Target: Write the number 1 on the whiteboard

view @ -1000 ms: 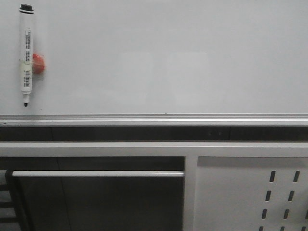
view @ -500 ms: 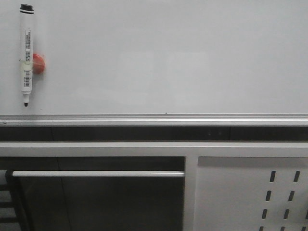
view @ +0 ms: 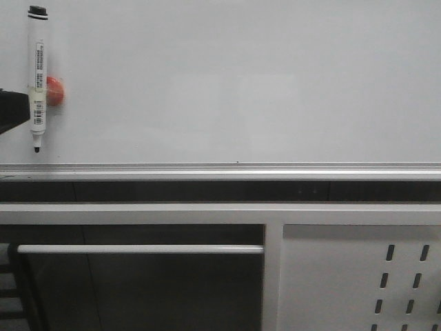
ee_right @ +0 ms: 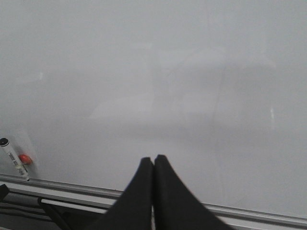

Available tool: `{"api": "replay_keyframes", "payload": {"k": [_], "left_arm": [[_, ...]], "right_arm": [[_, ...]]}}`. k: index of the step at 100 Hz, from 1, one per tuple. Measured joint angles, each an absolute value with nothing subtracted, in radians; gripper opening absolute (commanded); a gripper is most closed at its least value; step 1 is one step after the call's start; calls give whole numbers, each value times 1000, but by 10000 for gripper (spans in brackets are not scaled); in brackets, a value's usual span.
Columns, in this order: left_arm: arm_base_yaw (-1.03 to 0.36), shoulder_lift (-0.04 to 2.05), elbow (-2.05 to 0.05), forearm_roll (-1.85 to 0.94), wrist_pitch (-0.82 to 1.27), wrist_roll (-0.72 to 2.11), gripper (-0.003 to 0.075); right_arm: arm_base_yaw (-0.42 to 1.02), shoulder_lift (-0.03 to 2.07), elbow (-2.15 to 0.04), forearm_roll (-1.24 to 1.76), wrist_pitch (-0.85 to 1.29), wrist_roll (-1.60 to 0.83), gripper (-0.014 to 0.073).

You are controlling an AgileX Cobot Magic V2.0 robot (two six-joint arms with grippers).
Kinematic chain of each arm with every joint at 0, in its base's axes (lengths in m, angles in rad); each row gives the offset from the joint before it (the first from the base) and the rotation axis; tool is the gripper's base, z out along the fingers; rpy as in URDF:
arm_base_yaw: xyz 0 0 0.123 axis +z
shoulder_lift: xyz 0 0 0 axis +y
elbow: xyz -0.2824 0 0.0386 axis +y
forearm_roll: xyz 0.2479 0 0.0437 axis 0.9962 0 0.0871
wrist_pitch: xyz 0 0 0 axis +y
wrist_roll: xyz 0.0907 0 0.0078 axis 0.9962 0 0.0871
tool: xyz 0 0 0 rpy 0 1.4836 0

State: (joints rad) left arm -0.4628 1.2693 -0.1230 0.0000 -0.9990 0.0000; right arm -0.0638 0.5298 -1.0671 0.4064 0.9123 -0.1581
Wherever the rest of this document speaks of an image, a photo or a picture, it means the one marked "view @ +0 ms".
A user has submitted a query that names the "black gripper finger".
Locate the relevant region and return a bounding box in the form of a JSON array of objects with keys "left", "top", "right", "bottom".
[{"left": 0, "top": 89, "right": 30, "bottom": 134}]

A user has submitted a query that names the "red round magnet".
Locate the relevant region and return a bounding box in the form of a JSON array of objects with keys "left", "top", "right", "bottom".
[{"left": 46, "top": 76, "right": 65, "bottom": 107}]

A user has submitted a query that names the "white whiteboard marker pen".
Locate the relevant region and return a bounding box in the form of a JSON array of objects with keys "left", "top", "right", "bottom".
[{"left": 28, "top": 5, "right": 49, "bottom": 153}]

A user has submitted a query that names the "white whiteboard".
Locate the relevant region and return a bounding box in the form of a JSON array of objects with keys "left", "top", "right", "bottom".
[{"left": 1, "top": 1, "right": 440, "bottom": 163}]

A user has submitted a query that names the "white round crossbar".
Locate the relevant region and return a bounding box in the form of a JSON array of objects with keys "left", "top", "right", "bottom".
[{"left": 17, "top": 244, "right": 265, "bottom": 254}]

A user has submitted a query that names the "white perforated metal panel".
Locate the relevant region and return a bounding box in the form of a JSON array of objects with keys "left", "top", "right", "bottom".
[{"left": 278, "top": 225, "right": 440, "bottom": 330}]

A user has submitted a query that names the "aluminium whiteboard tray rail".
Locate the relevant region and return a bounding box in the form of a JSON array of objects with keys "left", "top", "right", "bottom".
[{"left": 1, "top": 161, "right": 440, "bottom": 181}]

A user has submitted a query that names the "black frame at lower left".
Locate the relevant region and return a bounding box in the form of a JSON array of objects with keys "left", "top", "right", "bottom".
[{"left": 1, "top": 243, "right": 45, "bottom": 330}]

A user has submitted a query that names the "white metal stand frame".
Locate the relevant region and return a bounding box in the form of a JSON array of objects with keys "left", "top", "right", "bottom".
[{"left": 1, "top": 203, "right": 440, "bottom": 330}]

